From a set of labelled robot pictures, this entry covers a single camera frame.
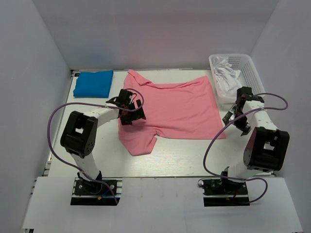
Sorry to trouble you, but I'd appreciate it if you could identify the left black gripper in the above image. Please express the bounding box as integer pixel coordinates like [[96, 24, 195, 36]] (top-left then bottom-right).
[[120, 99, 145, 125]]

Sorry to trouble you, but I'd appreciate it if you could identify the pink t shirt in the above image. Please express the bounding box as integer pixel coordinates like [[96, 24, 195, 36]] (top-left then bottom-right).
[[118, 70, 223, 156]]

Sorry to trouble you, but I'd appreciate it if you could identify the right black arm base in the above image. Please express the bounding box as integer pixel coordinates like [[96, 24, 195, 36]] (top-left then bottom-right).
[[197, 178, 250, 207]]

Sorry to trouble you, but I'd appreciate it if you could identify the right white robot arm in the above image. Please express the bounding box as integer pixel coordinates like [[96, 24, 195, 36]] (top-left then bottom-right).
[[219, 86, 290, 194]]

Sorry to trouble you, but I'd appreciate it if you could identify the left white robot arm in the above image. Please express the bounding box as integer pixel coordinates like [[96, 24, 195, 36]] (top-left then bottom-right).
[[60, 88, 146, 194]]

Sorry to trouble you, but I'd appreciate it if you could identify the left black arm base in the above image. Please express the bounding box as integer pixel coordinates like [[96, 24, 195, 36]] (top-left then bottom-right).
[[70, 178, 122, 206]]

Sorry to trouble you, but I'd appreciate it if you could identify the folded blue t shirt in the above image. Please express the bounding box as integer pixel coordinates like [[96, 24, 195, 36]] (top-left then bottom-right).
[[73, 70, 114, 98]]

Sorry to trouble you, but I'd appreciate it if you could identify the white crumpled t shirt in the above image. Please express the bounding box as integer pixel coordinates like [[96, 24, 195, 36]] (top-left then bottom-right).
[[212, 56, 242, 98]]

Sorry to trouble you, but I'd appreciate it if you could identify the white plastic basket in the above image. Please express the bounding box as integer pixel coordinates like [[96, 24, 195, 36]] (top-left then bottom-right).
[[209, 53, 264, 104]]

